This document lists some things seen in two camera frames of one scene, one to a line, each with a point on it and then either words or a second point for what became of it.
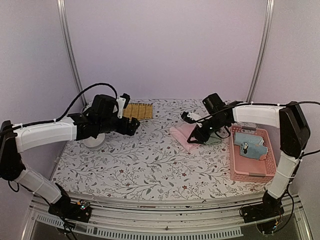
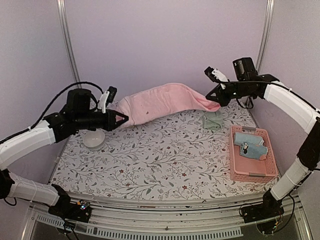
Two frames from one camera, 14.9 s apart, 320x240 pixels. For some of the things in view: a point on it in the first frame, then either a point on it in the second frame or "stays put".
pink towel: x=181 y=132 -> x=161 y=100
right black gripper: x=196 y=132 -> x=221 y=98
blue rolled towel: x=256 y=148 stays put
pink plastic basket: x=245 y=169 stays put
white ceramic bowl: x=94 y=144 stays put
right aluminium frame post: x=270 y=7 stays put
